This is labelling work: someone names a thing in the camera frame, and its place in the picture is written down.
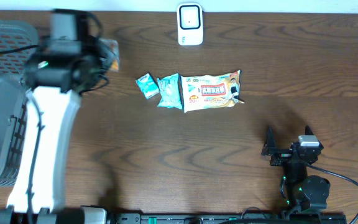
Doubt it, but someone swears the orange tissue pack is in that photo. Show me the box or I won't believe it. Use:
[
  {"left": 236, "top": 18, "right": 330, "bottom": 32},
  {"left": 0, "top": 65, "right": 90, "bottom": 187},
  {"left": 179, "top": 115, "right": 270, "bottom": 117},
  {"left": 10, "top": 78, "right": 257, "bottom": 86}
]
[{"left": 101, "top": 39, "right": 120, "bottom": 72}]

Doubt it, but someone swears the teal wet wipes pack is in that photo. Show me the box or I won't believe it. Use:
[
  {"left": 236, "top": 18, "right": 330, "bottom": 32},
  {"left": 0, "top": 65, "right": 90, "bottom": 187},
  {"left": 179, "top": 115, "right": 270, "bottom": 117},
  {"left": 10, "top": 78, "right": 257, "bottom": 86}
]
[{"left": 157, "top": 73, "right": 183, "bottom": 110}]

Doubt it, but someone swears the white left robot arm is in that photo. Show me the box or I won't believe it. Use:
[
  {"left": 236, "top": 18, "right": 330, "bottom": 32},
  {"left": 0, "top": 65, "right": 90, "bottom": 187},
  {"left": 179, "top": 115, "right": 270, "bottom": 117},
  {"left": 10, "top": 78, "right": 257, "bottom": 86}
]
[{"left": 0, "top": 35, "right": 119, "bottom": 223}]

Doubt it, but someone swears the dark grey plastic basket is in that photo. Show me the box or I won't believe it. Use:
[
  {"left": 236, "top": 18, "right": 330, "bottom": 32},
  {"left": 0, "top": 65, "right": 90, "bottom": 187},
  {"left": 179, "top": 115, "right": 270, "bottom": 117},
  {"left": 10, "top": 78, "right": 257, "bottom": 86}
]
[{"left": 0, "top": 20, "right": 39, "bottom": 187}]

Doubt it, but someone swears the white barcode scanner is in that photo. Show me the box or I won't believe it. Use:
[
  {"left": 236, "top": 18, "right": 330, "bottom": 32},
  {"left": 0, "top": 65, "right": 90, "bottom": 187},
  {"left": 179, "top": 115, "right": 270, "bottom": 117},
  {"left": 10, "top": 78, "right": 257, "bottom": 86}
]
[{"left": 177, "top": 2, "right": 204, "bottom": 46}]

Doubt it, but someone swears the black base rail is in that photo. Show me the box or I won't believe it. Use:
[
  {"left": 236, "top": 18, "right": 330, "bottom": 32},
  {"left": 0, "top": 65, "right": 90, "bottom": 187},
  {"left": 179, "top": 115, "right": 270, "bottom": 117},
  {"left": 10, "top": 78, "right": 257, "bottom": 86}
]
[{"left": 106, "top": 210, "right": 347, "bottom": 224}]

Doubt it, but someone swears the small teal tissue pack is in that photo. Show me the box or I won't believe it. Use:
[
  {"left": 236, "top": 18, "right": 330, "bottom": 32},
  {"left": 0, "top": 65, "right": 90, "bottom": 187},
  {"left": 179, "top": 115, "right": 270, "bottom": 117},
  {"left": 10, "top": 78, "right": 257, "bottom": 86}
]
[{"left": 135, "top": 73, "right": 160, "bottom": 99}]

